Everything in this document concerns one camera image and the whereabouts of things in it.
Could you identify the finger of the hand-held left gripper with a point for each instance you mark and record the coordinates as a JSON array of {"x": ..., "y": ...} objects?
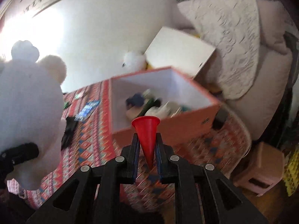
[{"x": 25, "y": 154}]

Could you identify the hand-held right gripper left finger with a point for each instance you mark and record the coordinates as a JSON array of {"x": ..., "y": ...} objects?
[{"x": 135, "y": 156}]

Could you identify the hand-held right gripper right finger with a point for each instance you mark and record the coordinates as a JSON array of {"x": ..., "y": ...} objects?
[{"x": 161, "y": 161}]

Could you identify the red plastic cone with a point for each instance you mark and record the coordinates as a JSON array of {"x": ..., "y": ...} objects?
[{"x": 146, "y": 135}]

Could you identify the orange cardboard box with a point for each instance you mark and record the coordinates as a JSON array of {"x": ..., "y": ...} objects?
[{"x": 186, "y": 123}]

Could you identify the white plush bear toy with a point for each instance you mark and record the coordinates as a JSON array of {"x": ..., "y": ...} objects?
[{"x": 30, "y": 98}]

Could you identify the dark blue cloth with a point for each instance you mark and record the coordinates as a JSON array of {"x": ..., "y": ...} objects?
[{"x": 135, "y": 99}]

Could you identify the small green item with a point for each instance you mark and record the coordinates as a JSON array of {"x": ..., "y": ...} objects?
[{"x": 66, "y": 105}]

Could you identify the blue blister pack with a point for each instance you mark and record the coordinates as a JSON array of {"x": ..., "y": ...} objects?
[{"x": 88, "y": 109}]

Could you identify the small white plush toy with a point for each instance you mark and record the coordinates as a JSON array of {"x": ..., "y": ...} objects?
[{"x": 133, "y": 59}]

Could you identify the pink plastic stool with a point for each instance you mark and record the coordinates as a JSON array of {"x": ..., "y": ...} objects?
[{"x": 259, "y": 168}]

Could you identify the white board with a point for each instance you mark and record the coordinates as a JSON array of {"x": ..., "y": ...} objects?
[{"x": 179, "y": 49}]

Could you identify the beige sofa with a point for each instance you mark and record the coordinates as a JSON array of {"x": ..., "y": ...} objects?
[{"x": 268, "y": 86}]

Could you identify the yellow knobbly item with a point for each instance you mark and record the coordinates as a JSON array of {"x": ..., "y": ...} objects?
[{"x": 292, "y": 175}]

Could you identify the white lace cover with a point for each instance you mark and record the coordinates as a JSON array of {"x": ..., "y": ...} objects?
[{"x": 229, "y": 46}]

